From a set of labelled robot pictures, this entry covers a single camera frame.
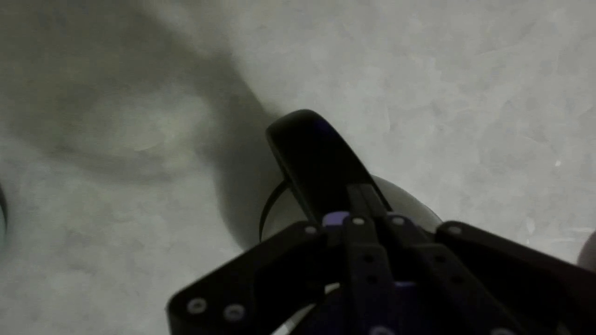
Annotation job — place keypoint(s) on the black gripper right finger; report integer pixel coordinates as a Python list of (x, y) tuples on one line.
[(533, 285)]

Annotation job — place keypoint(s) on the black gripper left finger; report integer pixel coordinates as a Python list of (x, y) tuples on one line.
[(261, 280)]

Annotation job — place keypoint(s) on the stainless steel electric kettle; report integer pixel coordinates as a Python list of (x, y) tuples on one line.
[(313, 160)]

